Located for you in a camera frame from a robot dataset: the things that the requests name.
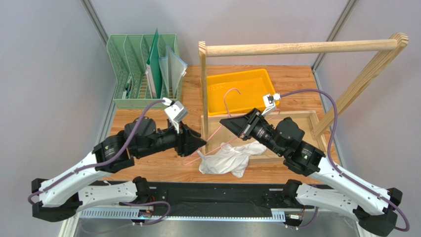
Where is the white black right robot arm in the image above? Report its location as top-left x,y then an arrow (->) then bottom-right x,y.
220,109 -> 403,237

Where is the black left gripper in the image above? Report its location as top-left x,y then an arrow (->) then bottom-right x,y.
136,119 -> 208,159

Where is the white tank top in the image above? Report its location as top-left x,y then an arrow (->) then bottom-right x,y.
199,141 -> 267,178

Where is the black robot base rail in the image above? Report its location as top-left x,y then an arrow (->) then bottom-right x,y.
119,180 -> 306,218

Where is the green file organizer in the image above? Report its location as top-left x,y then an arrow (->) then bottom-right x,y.
106,33 -> 183,110

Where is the translucent document pouch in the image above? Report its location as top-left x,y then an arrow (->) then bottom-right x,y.
159,44 -> 188,98

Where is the pink wire hanger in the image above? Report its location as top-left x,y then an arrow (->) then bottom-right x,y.
181,88 -> 281,166

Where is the white slotted cable duct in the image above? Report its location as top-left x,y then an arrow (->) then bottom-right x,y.
79,207 -> 286,222

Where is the wooden clothes rack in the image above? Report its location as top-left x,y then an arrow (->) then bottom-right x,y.
199,33 -> 409,138

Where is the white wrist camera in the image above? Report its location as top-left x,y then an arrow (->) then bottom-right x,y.
163,97 -> 188,134
262,93 -> 281,117

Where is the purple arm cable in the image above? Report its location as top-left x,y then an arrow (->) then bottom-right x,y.
279,88 -> 411,233
27,99 -> 171,227

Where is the yellow plastic tray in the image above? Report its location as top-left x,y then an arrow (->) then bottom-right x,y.
207,69 -> 275,116

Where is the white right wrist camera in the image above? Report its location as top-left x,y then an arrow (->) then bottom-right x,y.
262,93 -> 281,117

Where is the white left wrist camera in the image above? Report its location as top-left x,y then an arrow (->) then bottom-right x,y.
163,97 -> 188,134

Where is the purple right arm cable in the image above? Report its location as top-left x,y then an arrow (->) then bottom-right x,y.
279,88 -> 411,233

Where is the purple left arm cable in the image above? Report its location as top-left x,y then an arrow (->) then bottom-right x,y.
27,99 -> 171,227

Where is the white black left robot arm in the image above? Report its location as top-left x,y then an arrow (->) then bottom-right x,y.
31,117 -> 207,222

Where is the green folder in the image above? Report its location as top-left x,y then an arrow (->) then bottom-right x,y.
146,29 -> 163,99

